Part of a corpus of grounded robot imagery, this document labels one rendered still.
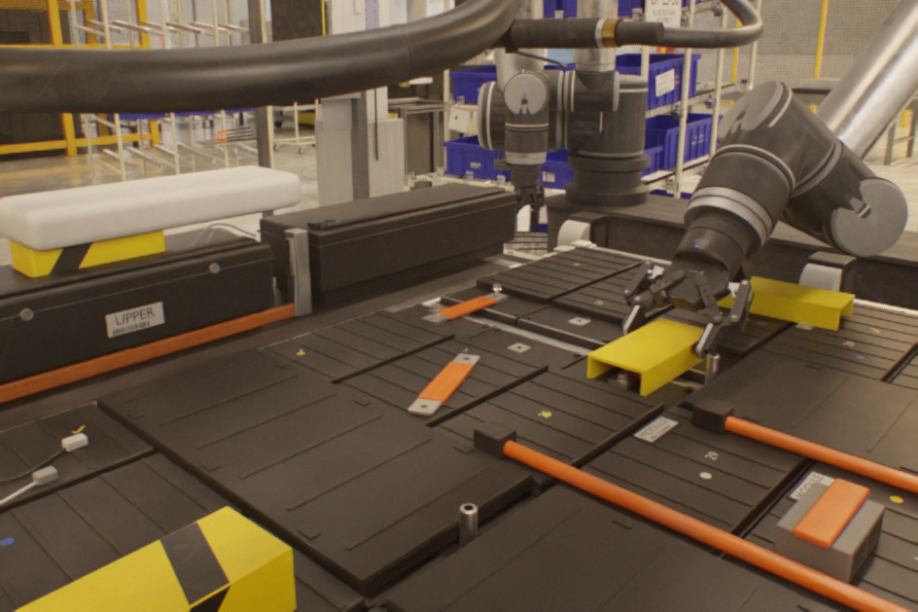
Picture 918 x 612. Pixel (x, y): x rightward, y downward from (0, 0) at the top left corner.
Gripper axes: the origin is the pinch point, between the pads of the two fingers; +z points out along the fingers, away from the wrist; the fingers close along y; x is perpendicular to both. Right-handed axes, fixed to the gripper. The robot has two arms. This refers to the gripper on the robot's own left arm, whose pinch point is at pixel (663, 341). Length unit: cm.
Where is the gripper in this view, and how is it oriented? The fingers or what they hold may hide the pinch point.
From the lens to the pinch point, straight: 94.2
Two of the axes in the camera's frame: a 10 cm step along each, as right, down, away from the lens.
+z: -5.2, 7.7, -3.6
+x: 4.4, 6.1, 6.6
